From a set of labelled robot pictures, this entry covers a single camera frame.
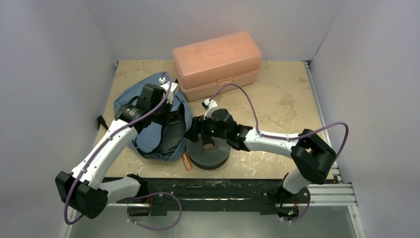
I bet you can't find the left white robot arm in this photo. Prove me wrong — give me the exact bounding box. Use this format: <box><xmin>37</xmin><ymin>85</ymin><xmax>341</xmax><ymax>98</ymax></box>
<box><xmin>55</xmin><ymin>82</ymin><xmax>179</xmax><ymax>219</ymax></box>

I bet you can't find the black aluminium base frame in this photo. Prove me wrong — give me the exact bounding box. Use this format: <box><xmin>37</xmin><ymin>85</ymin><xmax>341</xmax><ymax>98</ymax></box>
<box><xmin>69</xmin><ymin>177</ymin><xmax>358</xmax><ymax>218</ymax></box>

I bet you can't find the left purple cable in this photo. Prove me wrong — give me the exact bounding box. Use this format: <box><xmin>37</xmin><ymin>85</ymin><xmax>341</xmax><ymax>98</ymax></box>
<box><xmin>63</xmin><ymin>71</ymin><xmax>173</xmax><ymax>226</ymax></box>

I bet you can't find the pink plastic storage box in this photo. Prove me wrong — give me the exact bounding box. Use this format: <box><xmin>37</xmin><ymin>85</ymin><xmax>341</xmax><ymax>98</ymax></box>
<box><xmin>172</xmin><ymin>31</ymin><xmax>263</xmax><ymax>102</ymax></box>

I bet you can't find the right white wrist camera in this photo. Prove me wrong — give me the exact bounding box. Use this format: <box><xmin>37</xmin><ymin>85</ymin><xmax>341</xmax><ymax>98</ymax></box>
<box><xmin>202</xmin><ymin>99</ymin><xmax>218</xmax><ymax>119</ymax></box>

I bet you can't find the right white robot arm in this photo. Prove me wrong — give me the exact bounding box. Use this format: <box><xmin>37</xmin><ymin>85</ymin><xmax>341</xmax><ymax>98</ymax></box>
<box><xmin>185</xmin><ymin>109</ymin><xmax>336</xmax><ymax>202</ymax></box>

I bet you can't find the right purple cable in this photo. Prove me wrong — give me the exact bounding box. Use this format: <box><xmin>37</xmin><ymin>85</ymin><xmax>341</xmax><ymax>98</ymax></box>
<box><xmin>208</xmin><ymin>83</ymin><xmax>349</xmax><ymax>224</ymax></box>

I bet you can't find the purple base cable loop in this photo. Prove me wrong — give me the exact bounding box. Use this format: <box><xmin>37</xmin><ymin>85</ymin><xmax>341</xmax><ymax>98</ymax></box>
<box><xmin>127</xmin><ymin>192</ymin><xmax>183</xmax><ymax>232</ymax></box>

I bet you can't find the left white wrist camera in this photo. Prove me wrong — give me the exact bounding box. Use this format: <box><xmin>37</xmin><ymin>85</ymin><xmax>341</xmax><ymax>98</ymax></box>
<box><xmin>158</xmin><ymin>77</ymin><xmax>179</xmax><ymax>105</ymax></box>

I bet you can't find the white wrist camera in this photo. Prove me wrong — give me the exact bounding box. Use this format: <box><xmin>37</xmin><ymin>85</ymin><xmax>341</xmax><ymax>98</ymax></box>
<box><xmin>158</xmin><ymin>77</ymin><xmax>179</xmax><ymax>105</ymax></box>
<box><xmin>202</xmin><ymin>99</ymin><xmax>218</xmax><ymax>119</ymax></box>

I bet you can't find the copper coloured marker pen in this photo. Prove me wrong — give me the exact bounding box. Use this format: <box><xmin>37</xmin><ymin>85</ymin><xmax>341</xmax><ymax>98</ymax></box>
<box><xmin>181</xmin><ymin>152</ymin><xmax>192</xmax><ymax>171</ymax></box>

